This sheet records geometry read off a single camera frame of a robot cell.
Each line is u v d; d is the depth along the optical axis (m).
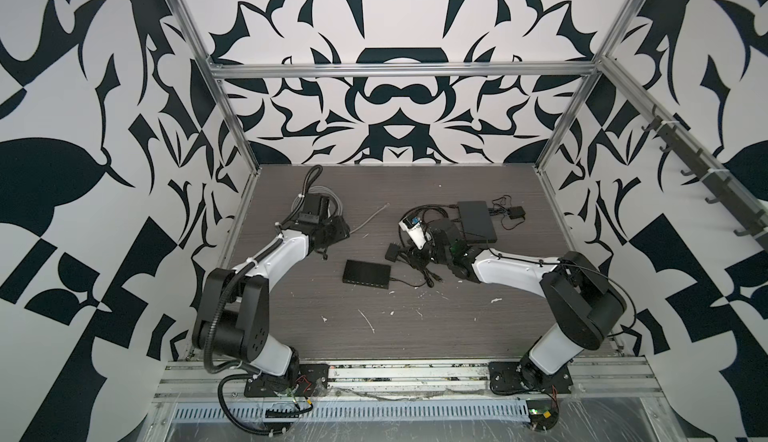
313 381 0.74
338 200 1.08
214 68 0.91
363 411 0.71
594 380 0.76
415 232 0.79
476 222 1.02
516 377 0.74
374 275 0.91
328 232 0.79
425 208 1.07
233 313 0.44
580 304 0.46
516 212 1.05
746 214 0.55
